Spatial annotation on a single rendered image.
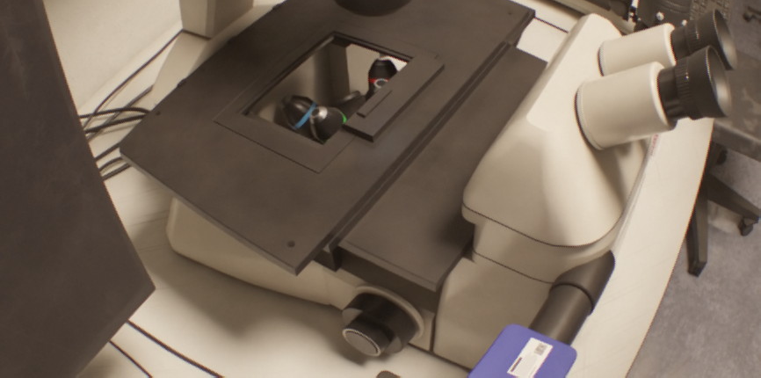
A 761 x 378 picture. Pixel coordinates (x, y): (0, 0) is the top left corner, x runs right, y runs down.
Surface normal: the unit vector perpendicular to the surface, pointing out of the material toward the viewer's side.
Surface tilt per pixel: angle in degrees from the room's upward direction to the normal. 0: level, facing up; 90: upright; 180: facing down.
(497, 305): 90
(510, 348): 0
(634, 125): 92
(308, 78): 90
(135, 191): 0
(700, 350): 0
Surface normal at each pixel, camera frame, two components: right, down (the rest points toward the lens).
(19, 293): 0.81, 0.33
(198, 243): -0.46, 0.00
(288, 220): -0.07, -0.70
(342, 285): -0.58, 0.61
